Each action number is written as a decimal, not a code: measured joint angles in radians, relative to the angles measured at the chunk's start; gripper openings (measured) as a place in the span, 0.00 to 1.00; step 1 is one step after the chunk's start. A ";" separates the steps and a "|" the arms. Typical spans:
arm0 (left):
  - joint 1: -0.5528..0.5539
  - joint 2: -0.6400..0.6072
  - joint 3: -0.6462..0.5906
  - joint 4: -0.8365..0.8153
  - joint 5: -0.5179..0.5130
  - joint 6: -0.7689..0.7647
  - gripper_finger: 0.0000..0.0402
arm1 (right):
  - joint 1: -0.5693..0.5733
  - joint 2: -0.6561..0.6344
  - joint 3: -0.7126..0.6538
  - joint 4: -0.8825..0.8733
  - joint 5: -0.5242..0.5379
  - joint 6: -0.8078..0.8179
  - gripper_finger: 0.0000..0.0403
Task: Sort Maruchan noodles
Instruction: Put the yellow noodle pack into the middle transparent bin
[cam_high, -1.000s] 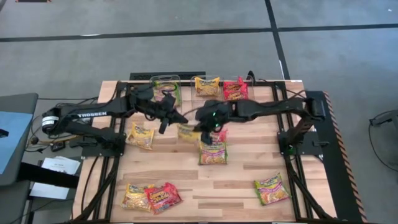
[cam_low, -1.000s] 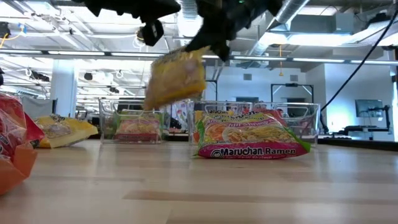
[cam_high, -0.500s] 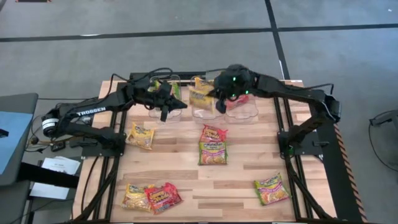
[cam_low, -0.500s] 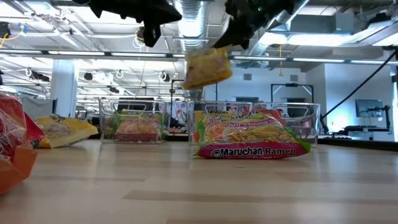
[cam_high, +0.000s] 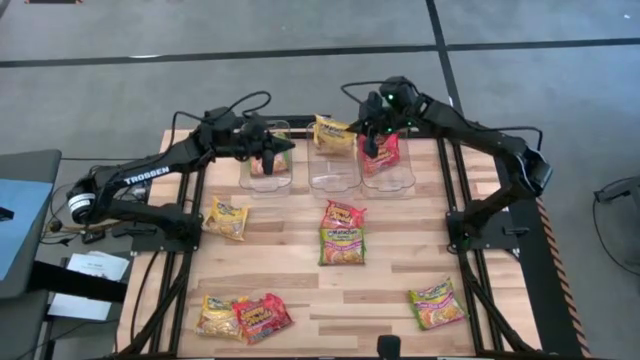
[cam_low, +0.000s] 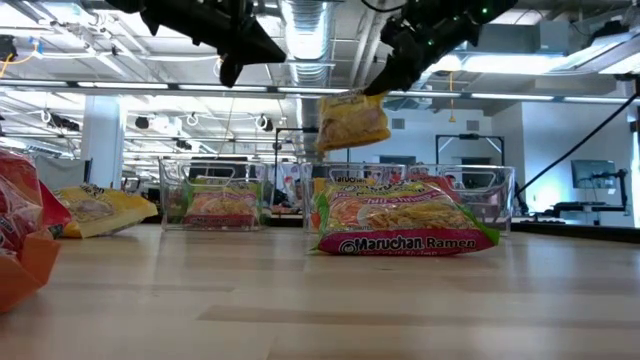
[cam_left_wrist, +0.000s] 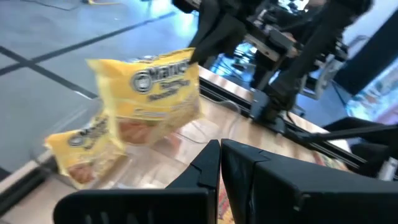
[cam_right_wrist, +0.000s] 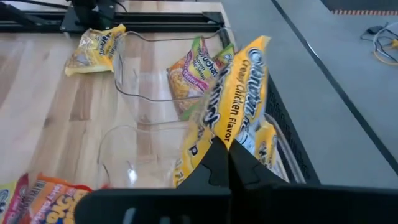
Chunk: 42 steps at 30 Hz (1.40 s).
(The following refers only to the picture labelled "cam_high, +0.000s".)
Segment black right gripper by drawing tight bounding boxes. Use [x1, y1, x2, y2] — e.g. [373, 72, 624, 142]
[346, 89, 396, 160]

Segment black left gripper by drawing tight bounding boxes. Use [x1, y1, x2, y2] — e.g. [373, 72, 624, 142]
[238, 112, 297, 177]

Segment lime chili shrimp ramen packet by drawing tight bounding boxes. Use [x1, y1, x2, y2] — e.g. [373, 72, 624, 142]
[248, 132, 291, 178]
[318, 227, 367, 267]
[407, 277, 468, 332]

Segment orange Maruchan saucy noodles packet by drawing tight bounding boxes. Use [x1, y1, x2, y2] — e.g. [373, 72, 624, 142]
[356, 132, 402, 177]
[319, 199, 368, 231]
[231, 292, 295, 345]

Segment yellow Maruchan chicken ramen packet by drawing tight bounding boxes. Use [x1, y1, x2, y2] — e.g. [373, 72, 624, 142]
[202, 196, 250, 242]
[312, 114, 358, 156]
[193, 294, 249, 342]

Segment clear plastic bin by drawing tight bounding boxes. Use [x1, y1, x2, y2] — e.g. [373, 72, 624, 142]
[305, 121, 362, 200]
[358, 130, 417, 200]
[238, 119, 295, 195]

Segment white paper sheet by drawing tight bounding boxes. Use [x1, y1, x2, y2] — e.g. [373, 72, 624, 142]
[66, 251, 131, 282]
[46, 292, 113, 322]

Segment black bar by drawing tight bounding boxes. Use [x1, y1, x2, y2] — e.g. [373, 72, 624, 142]
[27, 259, 129, 304]

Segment grey side desk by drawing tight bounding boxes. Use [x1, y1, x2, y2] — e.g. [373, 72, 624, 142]
[0, 148, 64, 301]

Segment black hazard striped mat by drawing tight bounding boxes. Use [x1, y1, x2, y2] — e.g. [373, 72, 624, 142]
[509, 197, 592, 359]

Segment blue flat item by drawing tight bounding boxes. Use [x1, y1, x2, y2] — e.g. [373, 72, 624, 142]
[0, 178, 55, 282]

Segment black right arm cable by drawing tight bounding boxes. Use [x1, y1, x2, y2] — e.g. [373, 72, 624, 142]
[341, 79, 401, 106]

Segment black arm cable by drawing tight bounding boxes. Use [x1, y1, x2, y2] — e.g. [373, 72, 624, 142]
[171, 90, 273, 151]
[341, 79, 401, 106]

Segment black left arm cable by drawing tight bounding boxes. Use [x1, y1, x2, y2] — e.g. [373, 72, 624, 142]
[171, 90, 273, 151]

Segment black hanging cable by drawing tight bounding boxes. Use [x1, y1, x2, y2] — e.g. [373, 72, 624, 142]
[479, 126, 545, 151]

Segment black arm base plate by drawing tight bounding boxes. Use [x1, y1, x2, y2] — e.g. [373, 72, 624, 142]
[446, 209, 520, 251]
[130, 219, 204, 253]

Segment black aluminium rig frame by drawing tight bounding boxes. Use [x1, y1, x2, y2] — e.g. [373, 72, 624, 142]
[115, 114, 544, 360]

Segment small black camera box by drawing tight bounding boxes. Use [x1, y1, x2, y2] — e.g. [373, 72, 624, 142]
[375, 334, 403, 359]

